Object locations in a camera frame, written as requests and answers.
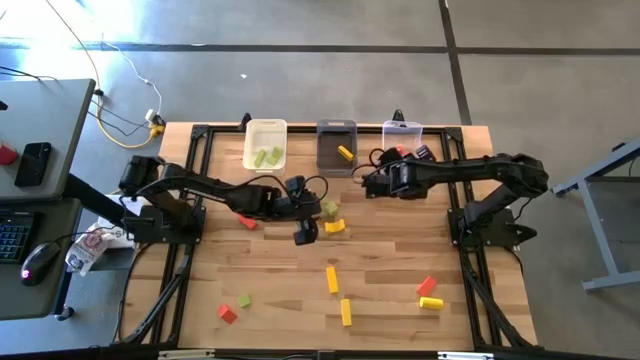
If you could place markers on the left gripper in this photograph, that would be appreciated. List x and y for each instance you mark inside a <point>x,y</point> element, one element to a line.
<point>302,207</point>

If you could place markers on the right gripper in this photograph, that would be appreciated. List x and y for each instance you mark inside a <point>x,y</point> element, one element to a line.
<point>387,157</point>

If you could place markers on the green wooden cube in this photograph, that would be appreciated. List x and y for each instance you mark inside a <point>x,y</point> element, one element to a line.
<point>329,209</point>
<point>244,301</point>
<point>271,161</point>

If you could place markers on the yellow wooden arch block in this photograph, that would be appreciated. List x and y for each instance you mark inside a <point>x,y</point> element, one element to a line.
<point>335,227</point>

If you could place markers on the yellow rectangular wooden block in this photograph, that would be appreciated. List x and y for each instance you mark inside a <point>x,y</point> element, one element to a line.
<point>345,152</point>

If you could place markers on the green rectangular wooden block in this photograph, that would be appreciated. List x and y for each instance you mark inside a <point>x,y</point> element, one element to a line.
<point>260,158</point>
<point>277,152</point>

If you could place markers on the long yellow wooden bar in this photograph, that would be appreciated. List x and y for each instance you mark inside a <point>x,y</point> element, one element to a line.
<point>346,312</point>
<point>332,279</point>

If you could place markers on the yellow wooden cylinder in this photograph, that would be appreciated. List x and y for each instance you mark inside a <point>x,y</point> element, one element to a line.
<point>431,303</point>

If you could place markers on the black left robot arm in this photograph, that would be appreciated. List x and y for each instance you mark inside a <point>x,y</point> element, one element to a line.
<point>215,187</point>

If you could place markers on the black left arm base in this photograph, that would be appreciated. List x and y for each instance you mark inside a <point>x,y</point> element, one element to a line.
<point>150,231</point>

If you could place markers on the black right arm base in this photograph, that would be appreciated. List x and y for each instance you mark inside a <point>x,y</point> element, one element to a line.
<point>505,232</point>

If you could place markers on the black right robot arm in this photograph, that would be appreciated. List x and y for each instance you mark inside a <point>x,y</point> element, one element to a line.
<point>475,167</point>

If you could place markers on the clear plastic bin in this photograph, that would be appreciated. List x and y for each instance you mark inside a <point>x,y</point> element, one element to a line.
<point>402,132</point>

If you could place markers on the dark grey plastic bin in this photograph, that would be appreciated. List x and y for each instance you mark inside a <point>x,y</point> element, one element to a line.
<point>330,150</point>

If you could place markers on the white plastic bin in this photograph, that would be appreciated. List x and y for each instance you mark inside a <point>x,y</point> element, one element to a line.
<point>265,135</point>

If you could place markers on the white charger plug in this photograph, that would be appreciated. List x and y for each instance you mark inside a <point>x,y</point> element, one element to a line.
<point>150,116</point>

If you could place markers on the black desk beam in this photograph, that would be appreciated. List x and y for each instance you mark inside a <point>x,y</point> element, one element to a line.
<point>95,200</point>

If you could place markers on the white printed plastic bag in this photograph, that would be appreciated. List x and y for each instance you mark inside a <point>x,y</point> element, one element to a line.
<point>87,250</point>

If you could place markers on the black desk foot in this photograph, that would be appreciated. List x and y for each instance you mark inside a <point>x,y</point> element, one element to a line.
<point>65,313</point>

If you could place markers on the black computer mouse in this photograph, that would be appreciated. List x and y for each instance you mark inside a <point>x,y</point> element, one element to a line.
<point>39,264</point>

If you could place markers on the black smartphone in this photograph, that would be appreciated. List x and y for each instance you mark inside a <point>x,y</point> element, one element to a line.
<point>33,164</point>

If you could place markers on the light grey desk top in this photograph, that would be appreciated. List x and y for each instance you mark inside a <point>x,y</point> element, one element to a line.
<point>45,115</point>

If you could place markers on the dark grey desk top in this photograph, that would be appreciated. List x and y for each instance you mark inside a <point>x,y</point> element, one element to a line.
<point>30,300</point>

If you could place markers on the backlit black keyboard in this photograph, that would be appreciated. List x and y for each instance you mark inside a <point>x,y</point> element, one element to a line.
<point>14,237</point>

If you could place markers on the red object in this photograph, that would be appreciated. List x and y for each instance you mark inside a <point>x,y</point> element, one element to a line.
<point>7,155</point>

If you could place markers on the black frame clamp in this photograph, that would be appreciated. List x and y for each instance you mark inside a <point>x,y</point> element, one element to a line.
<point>245,120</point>
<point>398,115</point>

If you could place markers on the black aluminium table frame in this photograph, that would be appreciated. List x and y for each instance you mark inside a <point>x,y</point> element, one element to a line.
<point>300,129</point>

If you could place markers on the silver metal bracket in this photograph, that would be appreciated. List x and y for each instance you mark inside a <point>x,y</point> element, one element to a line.
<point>465,356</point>
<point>185,354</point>

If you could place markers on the grey metal table frame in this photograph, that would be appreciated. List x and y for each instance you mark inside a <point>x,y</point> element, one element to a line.
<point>600,235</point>

